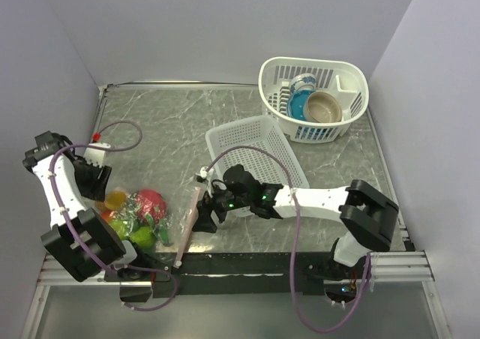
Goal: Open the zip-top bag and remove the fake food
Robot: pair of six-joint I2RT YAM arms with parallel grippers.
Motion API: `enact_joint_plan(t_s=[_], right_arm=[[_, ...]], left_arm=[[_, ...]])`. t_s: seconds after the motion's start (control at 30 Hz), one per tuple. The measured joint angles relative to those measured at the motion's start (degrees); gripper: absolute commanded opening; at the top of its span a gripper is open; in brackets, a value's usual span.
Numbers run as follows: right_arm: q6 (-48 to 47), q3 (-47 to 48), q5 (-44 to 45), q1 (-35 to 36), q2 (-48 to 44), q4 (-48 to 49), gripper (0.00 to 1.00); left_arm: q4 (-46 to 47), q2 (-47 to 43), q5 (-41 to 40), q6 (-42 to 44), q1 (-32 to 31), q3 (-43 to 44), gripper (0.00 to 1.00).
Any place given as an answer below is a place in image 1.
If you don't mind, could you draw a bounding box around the orange fake fruit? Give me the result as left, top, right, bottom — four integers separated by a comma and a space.
103, 190, 128, 211

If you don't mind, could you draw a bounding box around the blue white patterned bowl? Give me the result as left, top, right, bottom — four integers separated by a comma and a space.
289, 73, 317, 94

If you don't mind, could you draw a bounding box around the white rectangular perforated basket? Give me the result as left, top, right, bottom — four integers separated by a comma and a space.
205, 115, 311, 220

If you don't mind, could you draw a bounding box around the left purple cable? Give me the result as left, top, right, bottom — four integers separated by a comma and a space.
50, 120, 179, 314

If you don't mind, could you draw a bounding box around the clear zip top bag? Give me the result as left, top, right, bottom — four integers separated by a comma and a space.
89, 185, 200, 268

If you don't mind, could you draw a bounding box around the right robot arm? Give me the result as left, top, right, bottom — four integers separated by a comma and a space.
193, 164, 399, 281

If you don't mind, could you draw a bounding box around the green fake leafy vegetable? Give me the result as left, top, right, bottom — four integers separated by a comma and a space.
145, 214, 173, 247

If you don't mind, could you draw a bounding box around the white oval dish rack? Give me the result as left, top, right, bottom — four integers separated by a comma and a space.
258, 57, 369, 144

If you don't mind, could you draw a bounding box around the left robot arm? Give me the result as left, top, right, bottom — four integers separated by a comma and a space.
22, 131, 149, 282

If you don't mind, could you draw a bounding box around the green fake apple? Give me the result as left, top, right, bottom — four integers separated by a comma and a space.
109, 220, 131, 240
130, 226, 156, 251

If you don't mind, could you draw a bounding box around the aluminium frame rail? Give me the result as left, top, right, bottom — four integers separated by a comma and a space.
20, 251, 452, 338

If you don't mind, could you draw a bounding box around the beige ceramic bowl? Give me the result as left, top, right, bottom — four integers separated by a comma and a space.
304, 91, 343, 124

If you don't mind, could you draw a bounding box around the red fake dragon fruit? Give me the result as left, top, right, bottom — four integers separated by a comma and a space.
135, 189, 167, 225

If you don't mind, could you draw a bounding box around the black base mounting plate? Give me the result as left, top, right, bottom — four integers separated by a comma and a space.
104, 252, 370, 304

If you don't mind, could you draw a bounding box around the purple cable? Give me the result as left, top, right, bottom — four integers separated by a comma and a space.
204, 145, 373, 333
50, 120, 179, 314

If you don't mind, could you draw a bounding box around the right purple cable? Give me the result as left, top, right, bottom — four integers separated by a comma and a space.
204, 145, 373, 333

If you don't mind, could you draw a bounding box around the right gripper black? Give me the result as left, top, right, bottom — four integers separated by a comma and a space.
192, 179, 252, 233

